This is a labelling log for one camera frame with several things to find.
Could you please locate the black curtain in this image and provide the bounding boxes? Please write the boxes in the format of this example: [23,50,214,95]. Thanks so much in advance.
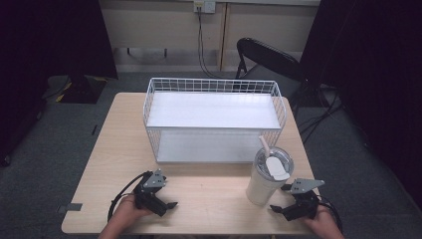
[0,0,119,168]
[299,0,422,211]

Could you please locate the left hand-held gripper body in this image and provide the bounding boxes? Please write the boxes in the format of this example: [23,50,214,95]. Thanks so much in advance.
[132,168,168,218]

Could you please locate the white wire shelf rack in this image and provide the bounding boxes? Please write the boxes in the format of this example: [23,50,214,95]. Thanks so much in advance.
[142,77,288,164]

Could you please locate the black folding chair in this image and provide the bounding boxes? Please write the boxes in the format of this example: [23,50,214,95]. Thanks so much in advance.
[234,37,307,101]

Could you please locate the person's left hand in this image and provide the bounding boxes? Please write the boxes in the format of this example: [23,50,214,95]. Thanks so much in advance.
[111,193,153,231]

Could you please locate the black wall socket cable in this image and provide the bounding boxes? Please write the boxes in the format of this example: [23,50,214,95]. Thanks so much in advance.
[196,7,237,81]

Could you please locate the black floor cables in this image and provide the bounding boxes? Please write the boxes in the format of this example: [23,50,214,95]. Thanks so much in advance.
[290,84,347,144]

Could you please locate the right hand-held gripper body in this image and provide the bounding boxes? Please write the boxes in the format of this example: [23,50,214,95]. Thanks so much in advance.
[282,177,325,222]

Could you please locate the black and yellow stand base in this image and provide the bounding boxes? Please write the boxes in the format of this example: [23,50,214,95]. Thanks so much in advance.
[41,74,108,105]

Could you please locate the white wall socket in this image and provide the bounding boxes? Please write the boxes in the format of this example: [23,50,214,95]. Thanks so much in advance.
[193,0,217,15]

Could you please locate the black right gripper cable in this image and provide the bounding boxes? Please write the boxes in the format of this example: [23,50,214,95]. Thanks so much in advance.
[315,194,343,233]

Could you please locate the white tumbler cup with straw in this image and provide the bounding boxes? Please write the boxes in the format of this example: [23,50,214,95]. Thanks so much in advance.
[245,134,296,207]

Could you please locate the grey tape strip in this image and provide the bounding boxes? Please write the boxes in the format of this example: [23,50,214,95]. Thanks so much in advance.
[56,202,84,214]

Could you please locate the person's right hand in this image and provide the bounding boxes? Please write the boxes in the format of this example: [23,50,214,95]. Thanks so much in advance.
[302,204,336,234]

